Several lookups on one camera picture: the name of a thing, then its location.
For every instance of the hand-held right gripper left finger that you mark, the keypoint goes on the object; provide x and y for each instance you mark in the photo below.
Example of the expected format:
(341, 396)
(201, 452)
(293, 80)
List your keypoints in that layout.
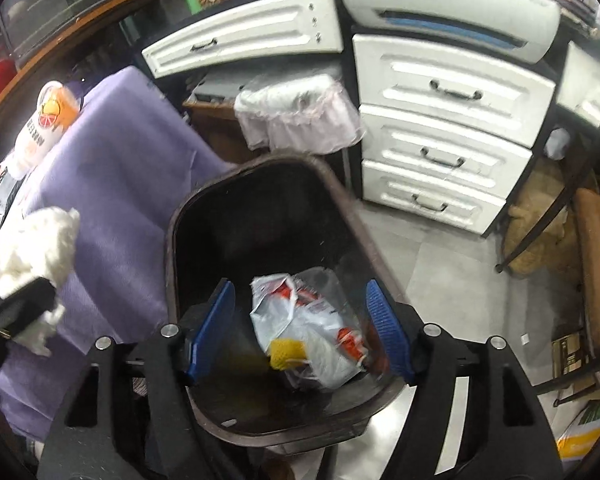
(210, 332)

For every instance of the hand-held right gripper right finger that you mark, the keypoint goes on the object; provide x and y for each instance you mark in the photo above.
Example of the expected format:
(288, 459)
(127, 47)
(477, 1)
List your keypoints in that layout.
(387, 332)

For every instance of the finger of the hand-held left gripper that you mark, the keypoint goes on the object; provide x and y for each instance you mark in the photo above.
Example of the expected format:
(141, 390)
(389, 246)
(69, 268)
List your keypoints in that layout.
(20, 307)

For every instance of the yellow foam fruit net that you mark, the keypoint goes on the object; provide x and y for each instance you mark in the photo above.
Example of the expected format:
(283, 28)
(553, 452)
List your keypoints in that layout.
(286, 352)

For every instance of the white plastic bag red print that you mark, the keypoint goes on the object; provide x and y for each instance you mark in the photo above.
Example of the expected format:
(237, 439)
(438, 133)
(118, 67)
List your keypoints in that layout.
(305, 320)

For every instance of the black and white packet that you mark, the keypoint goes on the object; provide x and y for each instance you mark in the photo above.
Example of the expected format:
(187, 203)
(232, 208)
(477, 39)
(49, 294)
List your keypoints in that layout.
(0, 200)

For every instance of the brown trash bin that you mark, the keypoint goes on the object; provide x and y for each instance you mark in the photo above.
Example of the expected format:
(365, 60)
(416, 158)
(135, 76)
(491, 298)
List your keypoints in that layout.
(260, 210)

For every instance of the white drink bottle orange print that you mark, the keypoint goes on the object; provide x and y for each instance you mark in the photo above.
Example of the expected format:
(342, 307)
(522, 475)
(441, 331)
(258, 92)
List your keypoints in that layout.
(45, 120)

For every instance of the purple floral tablecloth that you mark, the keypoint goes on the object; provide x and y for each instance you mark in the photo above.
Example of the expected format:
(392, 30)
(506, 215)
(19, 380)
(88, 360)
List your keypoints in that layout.
(120, 160)

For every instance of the dark cardboard box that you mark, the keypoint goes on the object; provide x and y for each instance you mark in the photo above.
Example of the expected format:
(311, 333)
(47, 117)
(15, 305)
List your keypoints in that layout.
(569, 355)

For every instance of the large brown paper bag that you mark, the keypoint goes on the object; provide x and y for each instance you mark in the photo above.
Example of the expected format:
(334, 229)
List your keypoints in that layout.
(535, 220)

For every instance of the white drawer cabinet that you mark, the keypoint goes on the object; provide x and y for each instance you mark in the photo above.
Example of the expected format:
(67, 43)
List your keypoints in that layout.
(445, 125)

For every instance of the black chair brown cushion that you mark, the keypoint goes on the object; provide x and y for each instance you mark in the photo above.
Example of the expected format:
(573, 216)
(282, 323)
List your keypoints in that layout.
(597, 270)

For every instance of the yellow green carton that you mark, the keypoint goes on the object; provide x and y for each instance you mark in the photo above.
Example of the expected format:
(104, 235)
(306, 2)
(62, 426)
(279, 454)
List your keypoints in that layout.
(582, 432)

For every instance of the wooden counter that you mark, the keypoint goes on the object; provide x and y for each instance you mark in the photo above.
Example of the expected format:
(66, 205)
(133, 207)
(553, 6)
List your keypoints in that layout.
(80, 40)

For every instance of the white desk drawer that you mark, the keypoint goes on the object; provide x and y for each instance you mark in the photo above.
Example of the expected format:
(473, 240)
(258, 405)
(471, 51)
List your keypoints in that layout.
(587, 85)

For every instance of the white printer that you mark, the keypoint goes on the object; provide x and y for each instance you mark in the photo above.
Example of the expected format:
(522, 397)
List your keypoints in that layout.
(455, 5)

